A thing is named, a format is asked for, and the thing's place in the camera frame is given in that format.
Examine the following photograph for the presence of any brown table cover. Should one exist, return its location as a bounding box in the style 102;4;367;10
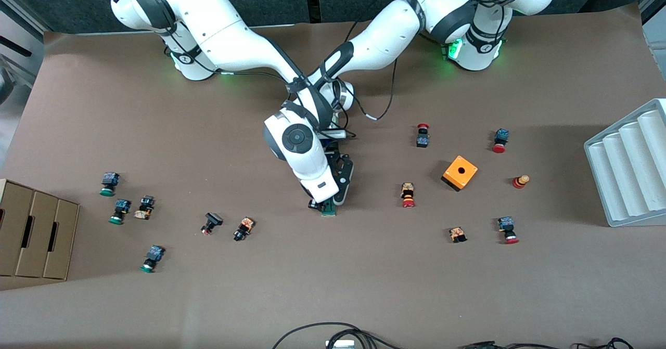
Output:
0;6;666;349

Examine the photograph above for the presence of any black button orange contact block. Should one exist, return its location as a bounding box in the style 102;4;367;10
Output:
134;195;156;220
233;216;255;242

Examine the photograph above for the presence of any black square push button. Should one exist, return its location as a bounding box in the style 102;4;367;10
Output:
201;212;224;236

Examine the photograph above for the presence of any green mushroom push button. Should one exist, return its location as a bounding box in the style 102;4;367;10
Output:
139;245;166;274
100;172;121;197
109;199;132;225

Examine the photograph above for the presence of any brown cardboard divider box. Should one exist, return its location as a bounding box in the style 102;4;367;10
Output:
0;178;80;281

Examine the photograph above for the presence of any grey white stepped tray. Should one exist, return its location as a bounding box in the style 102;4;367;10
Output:
584;98;666;228

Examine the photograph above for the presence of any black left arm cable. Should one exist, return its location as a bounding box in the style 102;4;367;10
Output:
343;0;401;122

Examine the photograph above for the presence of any orange button enclosure box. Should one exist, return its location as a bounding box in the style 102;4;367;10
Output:
441;155;479;192

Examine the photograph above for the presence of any black looped cable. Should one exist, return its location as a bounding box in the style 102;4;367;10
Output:
272;322;401;349

